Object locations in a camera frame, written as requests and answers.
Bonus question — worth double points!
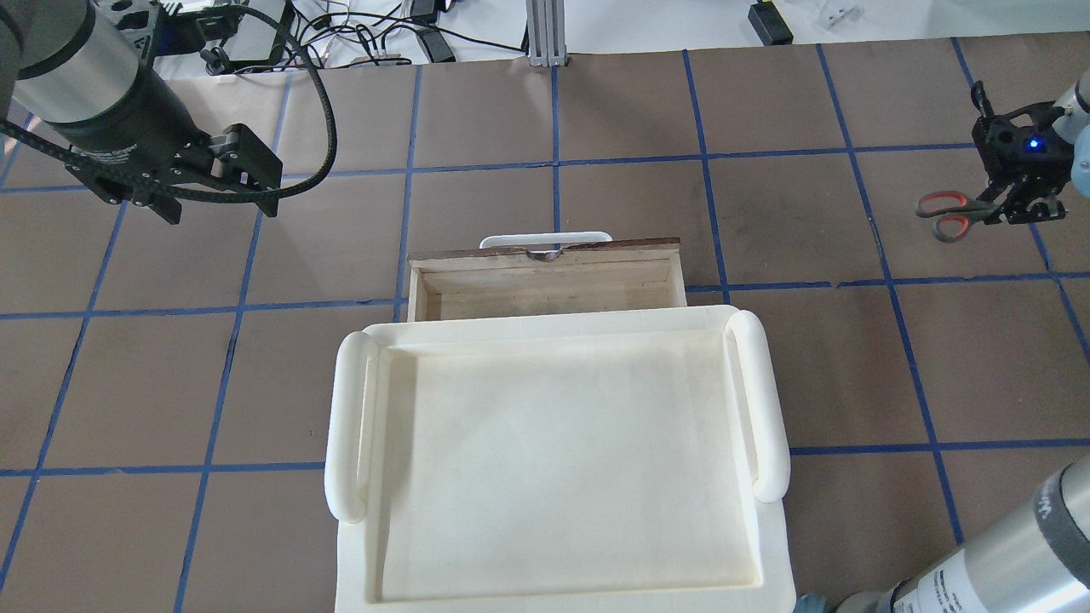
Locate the black device with cables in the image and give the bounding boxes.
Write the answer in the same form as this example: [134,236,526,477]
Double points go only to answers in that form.
[102,0,295,73]

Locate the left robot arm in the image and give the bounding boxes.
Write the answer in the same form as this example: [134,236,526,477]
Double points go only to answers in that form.
[3,1,283,225]

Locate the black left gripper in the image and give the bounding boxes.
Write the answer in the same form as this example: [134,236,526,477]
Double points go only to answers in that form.
[60,81,283,226]

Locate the black power adapter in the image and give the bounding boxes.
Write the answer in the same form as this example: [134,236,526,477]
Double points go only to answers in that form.
[747,1,794,47]

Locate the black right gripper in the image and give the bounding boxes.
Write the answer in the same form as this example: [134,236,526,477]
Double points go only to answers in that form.
[984,157,1073,226]

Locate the wooden drawer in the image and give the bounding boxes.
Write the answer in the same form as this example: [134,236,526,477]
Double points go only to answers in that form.
[405,238,686,322]

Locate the cream plastic tray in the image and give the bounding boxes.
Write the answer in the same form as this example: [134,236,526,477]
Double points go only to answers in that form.
[324,307,795,612]

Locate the white drawer handle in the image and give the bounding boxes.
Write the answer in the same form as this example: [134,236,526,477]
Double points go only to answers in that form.
[479,232,614,249]

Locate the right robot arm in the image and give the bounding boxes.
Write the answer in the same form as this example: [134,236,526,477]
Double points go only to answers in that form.
[795,75,1089,612]

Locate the aluminium frame post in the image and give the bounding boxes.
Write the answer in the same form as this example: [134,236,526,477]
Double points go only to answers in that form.
[525,0,570,67]

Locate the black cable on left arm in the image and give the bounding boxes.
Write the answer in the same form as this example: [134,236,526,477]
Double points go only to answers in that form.
[0,4,341,203]

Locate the orange grey scissors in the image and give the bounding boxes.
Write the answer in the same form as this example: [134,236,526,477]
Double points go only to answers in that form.
[915,190,1000,243]

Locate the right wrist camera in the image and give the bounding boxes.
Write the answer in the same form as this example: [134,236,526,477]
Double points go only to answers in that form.
[970,80,1087,175]

